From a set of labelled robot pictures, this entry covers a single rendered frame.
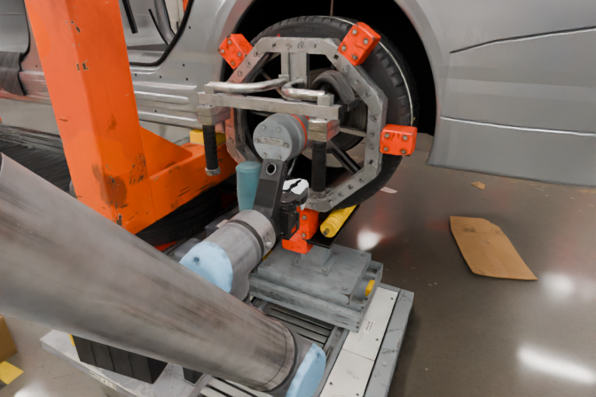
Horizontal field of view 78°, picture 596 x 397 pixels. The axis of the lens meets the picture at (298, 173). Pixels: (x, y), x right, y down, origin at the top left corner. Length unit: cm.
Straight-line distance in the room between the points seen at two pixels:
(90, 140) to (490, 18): 113
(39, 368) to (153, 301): 146
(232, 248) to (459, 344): 126
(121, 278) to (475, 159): 106
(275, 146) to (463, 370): 107
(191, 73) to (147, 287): 132
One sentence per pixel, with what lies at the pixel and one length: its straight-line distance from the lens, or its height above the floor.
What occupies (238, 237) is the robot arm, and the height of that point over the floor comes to 85.
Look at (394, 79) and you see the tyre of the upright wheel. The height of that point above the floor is 101.
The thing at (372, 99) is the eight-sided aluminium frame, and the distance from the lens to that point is 105.
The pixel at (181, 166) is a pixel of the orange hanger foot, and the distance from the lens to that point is 141.
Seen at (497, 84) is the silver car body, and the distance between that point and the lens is 116.
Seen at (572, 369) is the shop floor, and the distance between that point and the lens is 181.
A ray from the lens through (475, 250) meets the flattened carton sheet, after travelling 226.
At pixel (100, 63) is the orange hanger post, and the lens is 117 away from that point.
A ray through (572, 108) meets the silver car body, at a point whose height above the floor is 96.
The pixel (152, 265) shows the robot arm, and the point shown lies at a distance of 33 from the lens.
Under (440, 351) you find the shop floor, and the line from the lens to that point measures 165.
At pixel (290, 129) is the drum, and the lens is 102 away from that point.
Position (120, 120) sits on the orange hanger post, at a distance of 121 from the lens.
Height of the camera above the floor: 117
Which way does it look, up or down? 23 degrees down
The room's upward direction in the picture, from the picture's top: straight up
